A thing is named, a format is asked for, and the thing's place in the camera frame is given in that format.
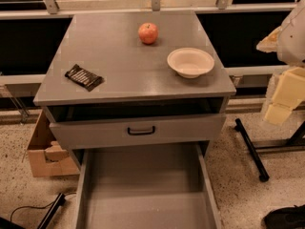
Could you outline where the black shoe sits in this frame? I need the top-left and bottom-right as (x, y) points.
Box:
(263, 205), (305, 229)

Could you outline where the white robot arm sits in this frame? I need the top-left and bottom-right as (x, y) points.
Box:
(256, 0), (305, 125)

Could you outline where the black drawer handle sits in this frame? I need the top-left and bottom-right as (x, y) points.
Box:
(127, 126), (156, 135)

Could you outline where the black cable on floor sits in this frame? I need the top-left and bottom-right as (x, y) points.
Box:
(9, 192), (77, 222)

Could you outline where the white paper bowl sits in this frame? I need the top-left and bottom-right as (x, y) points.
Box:
(167, 48), (214, 78)

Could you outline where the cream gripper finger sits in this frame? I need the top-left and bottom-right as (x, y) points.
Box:
(264, 104), (293, 125)
(272, 67), (305, 110)

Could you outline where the grey top drawer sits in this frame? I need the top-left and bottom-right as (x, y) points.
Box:
(50, 114), (225, 150)

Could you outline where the brown cardboard box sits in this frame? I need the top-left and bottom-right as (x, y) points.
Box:
(27, 113), (79, 177)

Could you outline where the red apple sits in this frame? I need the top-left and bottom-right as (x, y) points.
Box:
(138, 23), (158, 45)

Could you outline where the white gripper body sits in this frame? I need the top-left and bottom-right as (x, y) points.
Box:
(256, 26), (282, 53)

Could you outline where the grey drawer cabinet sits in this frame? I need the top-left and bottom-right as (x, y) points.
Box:
(32, 10), (237, 164)

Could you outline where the black rxbar chocolate bar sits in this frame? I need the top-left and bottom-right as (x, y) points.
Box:
(65, 64), (104, 92)

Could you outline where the open grey middle drawer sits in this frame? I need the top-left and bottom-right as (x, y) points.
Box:
(71, 143), (222, 229)

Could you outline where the black stand leg left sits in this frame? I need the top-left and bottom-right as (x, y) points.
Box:
(36, 193), (66, 229)

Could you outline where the metal window railing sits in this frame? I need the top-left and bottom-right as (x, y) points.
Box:
(0, 0), (305, 21)

